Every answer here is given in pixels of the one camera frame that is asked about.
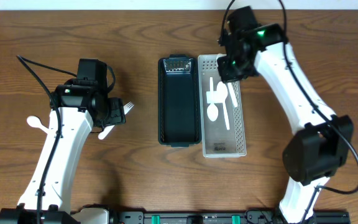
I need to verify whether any white plastic fork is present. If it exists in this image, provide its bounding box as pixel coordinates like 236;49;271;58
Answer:
98;102;134;140

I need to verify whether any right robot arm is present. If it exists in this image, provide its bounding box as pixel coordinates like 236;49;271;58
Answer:
217;6;353;223

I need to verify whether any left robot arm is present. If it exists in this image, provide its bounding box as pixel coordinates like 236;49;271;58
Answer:
0;58;126;223

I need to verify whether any white label sticker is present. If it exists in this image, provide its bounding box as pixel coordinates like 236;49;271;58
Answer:
206;91;221;104

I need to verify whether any black plastic basket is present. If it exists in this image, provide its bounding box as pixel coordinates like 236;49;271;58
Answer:
158;54;202;147

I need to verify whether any short white spoon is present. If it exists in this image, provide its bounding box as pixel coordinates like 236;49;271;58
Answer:
26;116;50;134

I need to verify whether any black mounting rail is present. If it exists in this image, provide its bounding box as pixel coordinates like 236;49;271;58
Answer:
73;203;351;224

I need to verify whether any left black cable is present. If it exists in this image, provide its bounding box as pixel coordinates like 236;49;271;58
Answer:
16;54;80;224

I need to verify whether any black cable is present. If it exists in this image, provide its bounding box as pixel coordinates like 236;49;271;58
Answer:
219;0;358;224
16;54;80;224

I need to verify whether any right black cable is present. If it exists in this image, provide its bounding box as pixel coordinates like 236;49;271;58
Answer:
219;0;358;224

